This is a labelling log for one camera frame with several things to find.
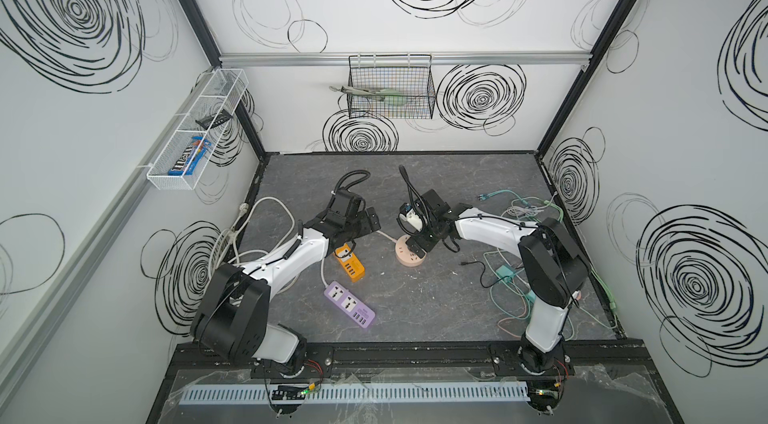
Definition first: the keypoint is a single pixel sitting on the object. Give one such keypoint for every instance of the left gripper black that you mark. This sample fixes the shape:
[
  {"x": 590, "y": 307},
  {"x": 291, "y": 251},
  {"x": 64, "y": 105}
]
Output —
[{"x": 365, "y": 222}]

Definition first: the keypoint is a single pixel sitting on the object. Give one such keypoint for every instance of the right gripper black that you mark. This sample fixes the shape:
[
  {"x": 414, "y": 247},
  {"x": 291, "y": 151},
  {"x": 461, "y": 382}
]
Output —
[{"x": 425, "y": 235}]

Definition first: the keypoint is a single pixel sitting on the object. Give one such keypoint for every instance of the round pink power strip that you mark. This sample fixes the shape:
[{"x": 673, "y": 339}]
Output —
[{"x": 404, "y": 255}]

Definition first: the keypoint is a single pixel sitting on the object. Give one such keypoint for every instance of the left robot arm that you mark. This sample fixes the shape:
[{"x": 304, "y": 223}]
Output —
[{"x": 233, "y": 316}]

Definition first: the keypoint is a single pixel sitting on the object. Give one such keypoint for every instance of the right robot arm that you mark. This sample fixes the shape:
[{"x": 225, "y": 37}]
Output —
[{"x": 555, "y": 267}]

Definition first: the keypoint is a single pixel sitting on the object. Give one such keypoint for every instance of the orange power strip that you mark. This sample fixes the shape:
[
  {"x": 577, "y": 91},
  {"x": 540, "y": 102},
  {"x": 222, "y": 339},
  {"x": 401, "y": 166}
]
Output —
[{"x": 350, "y": 263}]

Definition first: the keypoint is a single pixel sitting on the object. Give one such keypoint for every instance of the purple power strip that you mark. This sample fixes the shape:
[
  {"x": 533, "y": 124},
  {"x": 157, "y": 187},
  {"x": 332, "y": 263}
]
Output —
[{"x": 350, "y": 305}]

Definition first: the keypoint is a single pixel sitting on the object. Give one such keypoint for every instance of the metal tongs in basket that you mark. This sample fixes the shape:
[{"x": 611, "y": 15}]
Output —
[{"x": 387, "y": 96}]

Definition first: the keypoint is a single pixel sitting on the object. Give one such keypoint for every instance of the black remote control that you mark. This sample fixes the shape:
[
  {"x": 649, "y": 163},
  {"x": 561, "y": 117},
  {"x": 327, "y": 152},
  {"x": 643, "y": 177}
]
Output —
[{"x": 214, "y": 120}]

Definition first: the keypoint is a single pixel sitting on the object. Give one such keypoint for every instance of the blue candy packet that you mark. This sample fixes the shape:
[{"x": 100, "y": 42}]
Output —
[{"x": 186, "y": 163}]

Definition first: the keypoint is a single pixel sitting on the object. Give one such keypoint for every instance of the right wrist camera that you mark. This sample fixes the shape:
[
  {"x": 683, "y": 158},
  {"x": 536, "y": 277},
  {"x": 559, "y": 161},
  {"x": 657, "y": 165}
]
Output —
[{"x": 410, "y": 217}]

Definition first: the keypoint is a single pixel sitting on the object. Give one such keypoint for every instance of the black wire wall basket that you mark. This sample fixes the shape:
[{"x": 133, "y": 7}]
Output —
[{"x": 409, "y": 73}]

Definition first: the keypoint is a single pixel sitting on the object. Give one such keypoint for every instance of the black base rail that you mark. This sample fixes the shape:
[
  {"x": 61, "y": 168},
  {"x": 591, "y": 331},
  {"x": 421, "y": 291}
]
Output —
[{"x": 499, "y": 357}]

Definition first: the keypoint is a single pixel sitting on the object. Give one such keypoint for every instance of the white wire wall basket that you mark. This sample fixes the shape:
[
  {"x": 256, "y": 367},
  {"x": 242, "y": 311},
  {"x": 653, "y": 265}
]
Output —
[{"x": 217, "y": 89}]

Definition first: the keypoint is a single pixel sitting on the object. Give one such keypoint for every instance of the grey slotted cable duct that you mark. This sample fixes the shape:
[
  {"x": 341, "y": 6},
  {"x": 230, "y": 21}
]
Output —
[{"x": 356, "y": 393}]

